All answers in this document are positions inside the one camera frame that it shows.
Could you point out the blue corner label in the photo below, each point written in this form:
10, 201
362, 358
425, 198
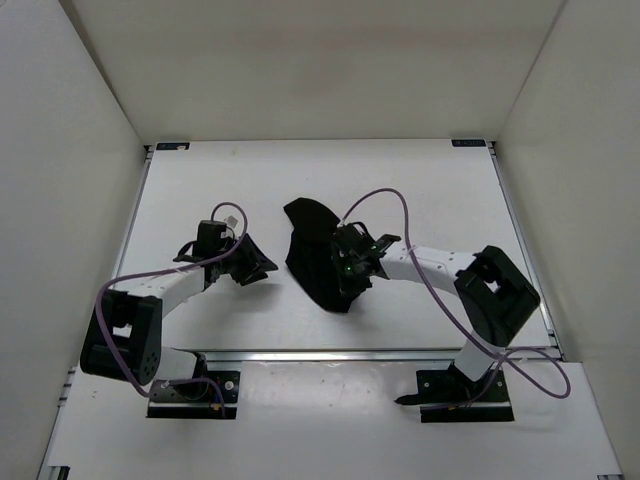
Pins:
468, 143
172, 146

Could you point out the black skirt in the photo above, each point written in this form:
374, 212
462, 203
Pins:
309, 258

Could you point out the aluminium left side rail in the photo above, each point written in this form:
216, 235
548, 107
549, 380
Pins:
121, 205

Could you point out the left blue corner label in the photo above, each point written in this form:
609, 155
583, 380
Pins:
172, 146

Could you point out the right blue corner label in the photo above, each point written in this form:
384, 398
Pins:
468, 143

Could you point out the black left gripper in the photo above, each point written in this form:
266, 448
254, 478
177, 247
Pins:
248, 275

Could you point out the aluminium rail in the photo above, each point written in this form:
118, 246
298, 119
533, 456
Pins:
509, 200
121, 205
322, 355

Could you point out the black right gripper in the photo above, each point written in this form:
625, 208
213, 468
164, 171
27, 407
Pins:
348, 288

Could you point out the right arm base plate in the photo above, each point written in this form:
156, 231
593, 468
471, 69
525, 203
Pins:
447, 396

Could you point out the aluminium right side rail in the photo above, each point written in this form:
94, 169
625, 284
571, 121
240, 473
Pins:
509, 200

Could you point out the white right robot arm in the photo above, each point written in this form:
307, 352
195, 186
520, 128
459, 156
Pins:
496, 296

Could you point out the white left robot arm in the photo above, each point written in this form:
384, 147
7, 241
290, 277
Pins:
124, 338

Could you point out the aluminium front rail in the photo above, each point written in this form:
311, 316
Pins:
322, 355

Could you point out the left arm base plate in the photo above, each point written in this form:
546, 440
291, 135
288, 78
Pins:
216, 399

